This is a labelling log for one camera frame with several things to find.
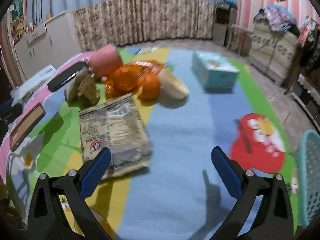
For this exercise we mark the silver snack packet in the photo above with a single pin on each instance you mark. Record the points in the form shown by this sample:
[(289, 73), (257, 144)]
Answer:
[(115, 130)]

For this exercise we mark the beige cup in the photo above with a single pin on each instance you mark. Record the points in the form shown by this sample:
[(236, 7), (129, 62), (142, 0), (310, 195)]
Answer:
[(173, 87)]

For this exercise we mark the water dispenser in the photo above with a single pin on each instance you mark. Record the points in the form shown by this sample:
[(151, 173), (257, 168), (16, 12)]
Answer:
[(223, 25)]

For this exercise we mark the black flat case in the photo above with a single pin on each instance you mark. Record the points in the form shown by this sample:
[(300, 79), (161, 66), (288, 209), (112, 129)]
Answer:
[(66, 77)]

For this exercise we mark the row of hanging clothes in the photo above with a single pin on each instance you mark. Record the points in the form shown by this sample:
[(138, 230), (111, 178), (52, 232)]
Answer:
[(312, 52)]

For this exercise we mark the cartoon printed mat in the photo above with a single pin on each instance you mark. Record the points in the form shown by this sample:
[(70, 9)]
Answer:
[(180, 135)]

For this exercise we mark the blue floral curtain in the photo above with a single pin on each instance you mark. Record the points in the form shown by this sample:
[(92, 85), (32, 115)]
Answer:
[(137, 17)]

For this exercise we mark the teal plastic basket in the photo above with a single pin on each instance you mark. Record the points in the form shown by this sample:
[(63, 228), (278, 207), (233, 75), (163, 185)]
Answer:
[(310, 180)]

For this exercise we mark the brown phone case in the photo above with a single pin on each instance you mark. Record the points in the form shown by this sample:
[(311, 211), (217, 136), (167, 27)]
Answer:
[(27, 127)]

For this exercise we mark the small folding table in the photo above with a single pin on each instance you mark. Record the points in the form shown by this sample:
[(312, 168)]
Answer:
[(238, 37)]

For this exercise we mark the cartoon wall poster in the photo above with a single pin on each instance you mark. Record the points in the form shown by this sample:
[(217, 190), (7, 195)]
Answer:
[(18, 10)]

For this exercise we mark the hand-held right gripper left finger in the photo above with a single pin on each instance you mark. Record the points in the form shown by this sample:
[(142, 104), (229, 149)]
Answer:
[(96, 172)]

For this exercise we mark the white cabinet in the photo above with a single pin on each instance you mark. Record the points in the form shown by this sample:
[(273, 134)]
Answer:
[(47, 45)]

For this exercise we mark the orange snack bag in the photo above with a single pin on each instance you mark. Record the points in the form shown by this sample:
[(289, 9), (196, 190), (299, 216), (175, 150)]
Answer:
[(130, 80)]

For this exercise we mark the pile of bedding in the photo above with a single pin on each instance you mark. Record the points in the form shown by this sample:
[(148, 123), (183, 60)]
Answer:
[(278, 18)]

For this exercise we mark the light blue box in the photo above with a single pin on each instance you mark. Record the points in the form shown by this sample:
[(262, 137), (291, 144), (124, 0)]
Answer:
[(215, 72)]

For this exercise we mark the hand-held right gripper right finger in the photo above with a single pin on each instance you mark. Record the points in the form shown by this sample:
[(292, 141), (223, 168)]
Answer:
[(226, 172)]

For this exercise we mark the pink bowl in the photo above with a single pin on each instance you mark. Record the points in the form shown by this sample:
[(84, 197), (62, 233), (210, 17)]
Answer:
[(105, 61)]

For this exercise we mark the white paper envelope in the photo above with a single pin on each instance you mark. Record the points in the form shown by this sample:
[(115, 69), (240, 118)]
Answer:
[(35, 80)]

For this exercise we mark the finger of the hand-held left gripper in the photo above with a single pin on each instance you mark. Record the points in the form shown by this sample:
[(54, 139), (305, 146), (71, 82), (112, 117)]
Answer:
[(5, 105), (12, 113)]

